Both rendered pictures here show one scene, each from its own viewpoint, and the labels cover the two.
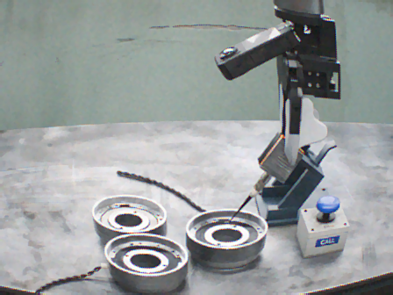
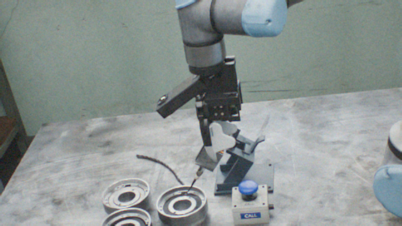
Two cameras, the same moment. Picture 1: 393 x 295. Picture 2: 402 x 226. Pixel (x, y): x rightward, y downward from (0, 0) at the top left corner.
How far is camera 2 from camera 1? 55 cm
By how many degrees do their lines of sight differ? 14
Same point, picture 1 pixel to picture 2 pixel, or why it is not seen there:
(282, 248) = (222, 215)
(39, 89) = (110, 51)
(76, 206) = (99, 188)
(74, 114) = (153, 72)
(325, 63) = (224, 99)
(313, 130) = (223, 141)
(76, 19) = not seen: outside the picture
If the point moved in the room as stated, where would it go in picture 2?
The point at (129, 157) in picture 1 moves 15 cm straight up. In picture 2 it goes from (148, 142) to (136, 90)
